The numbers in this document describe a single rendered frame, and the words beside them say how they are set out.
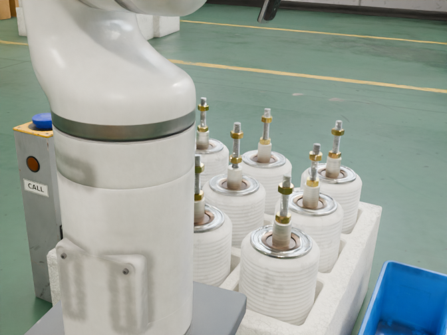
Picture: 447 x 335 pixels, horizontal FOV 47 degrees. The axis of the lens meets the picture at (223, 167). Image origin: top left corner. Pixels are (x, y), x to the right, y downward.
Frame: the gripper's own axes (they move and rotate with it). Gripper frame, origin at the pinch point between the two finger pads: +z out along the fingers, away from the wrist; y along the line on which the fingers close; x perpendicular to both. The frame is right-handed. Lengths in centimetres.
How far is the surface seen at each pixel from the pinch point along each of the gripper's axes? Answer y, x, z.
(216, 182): -8.8, 3.7, 23.9
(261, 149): -8.0, -8.2, 21.9
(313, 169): -20.2, 0.3, 14.5
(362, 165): -8, -79, 50
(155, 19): 190, -199, 105
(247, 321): -27.1, 18.5, 25.6
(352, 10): 168, -472, 102
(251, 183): -12.6, 0.3, 22.5
